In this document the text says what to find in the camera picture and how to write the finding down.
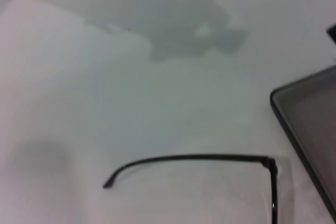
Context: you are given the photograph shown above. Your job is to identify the black thin-frame glasses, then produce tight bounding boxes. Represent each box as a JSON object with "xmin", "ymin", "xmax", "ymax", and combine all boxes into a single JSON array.
[{"xmin": 102, "ymin": 154, "xmax": 279, "ymax": 224}]

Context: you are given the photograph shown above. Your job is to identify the black glasses case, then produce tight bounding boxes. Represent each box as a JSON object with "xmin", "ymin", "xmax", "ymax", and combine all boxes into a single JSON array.
[{"xmin": 270, "ymin": 24, "xmax": 336, "ymax": 210}]

